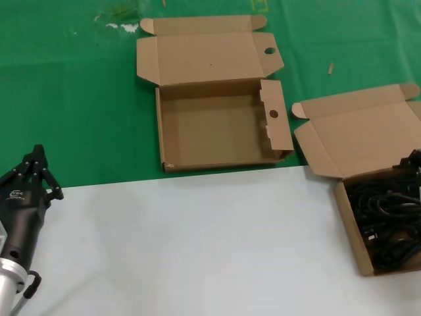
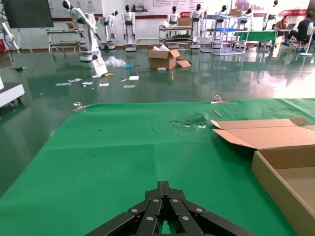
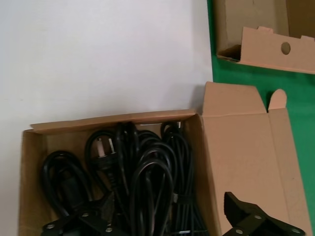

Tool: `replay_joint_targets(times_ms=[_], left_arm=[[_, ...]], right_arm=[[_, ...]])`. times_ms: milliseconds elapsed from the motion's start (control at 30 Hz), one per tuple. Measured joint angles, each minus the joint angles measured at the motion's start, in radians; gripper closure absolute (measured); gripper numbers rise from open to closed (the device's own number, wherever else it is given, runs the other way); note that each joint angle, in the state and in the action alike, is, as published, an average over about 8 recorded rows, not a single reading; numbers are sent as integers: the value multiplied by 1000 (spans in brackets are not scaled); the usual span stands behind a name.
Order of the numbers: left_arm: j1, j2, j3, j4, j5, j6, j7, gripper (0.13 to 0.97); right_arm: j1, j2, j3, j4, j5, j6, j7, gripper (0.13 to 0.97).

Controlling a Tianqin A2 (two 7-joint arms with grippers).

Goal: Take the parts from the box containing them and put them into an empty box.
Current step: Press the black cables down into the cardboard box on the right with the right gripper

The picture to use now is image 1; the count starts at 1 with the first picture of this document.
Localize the cardboard box holding cables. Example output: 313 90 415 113
291 83 421 277

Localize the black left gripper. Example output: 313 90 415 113
0 144 65 266

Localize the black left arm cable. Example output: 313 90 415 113
11 269 43 316

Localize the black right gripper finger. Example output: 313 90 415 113
393 148 421 175

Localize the green table mat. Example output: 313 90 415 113
0 0 421 190

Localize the flat cardboard box torn side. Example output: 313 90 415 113
136 14 295 173

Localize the pile of black cables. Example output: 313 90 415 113
343 164 421 273

